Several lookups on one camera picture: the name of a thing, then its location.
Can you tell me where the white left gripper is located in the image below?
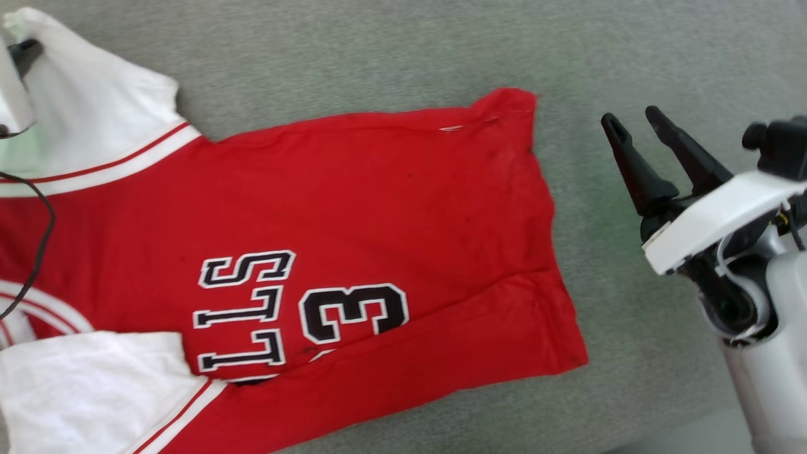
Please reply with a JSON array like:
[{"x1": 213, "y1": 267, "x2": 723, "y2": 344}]
[{"x1": 0, "y1": 38, "x2": 45, "y2": 139}]

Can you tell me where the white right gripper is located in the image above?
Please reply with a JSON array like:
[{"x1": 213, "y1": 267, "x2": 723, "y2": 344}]
[{"x1": 600, "y1": 105, "x2": 807, "y2": 277}]

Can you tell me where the red and white sports jersey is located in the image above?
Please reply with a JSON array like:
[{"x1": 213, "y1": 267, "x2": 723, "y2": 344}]
[{"x1": 0, "y1": 6, "x2": 590, "y2": 454}]

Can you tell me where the grey fabric sofa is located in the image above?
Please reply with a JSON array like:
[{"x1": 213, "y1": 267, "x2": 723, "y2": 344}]
[{"x1": 0, "y1": 0, "x2": 807, "y2": 454}]

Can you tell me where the thin black camera cable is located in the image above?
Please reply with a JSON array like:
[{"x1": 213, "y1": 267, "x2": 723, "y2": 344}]
[{"x1": 0, "y1": 170, "x2": 56, "y2": 319}]

